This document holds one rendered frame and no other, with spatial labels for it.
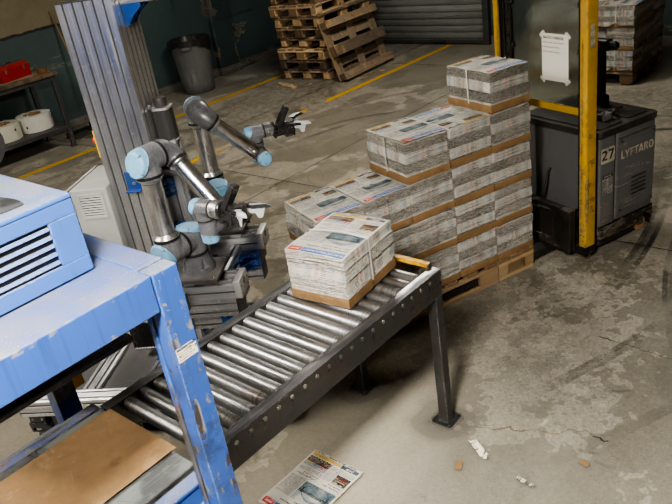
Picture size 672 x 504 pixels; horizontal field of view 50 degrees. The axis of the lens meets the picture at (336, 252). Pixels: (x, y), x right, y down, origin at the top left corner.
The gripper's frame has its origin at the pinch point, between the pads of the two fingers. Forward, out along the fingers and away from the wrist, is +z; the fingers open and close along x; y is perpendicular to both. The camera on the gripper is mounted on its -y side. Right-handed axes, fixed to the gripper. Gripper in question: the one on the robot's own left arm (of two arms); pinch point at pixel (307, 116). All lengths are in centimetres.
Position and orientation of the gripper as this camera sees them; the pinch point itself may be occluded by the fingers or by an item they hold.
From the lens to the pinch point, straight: 388.4
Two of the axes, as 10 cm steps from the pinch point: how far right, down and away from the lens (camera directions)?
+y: 1.0, 8.2, 5.6
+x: 3.4, 5.0, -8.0
